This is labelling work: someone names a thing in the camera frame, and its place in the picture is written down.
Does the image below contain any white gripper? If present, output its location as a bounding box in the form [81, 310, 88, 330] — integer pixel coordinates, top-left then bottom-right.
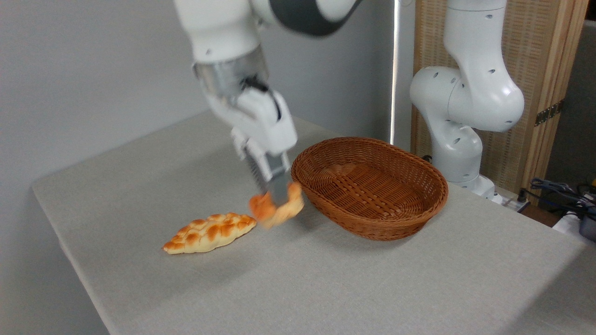
[204, 87, 299, 207]

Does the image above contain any round knotted bread roll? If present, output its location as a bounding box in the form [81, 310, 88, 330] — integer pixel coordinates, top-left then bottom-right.
[248, 181, 305, 229]

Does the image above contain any long braided bread loaf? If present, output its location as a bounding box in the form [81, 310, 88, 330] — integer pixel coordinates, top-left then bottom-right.
[162, 212, 257, 255]

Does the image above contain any brown wicker oval basket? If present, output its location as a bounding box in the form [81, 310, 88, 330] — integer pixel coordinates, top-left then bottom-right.
[291, 136, 449, 241]

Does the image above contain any grey tablecloth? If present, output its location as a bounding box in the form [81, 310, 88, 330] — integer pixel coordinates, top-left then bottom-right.
[32, 111, 596, 335]

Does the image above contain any white vertical strip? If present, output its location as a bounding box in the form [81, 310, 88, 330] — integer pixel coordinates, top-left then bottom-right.
[390, 0, 403, 145]

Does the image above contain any black metal screen hinge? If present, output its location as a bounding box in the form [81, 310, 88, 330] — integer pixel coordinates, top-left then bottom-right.
[534, 100, 565, 127]

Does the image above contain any wooden rattan folding screen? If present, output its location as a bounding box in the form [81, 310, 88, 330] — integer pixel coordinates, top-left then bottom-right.
[411, 0, 590, 206]

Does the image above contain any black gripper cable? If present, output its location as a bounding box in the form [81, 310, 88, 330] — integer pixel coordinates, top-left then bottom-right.
[239, 76, 283, 118]

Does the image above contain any dark cable bundle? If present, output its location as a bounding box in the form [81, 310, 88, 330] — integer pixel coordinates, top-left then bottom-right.
[518, 178, 596, 219]

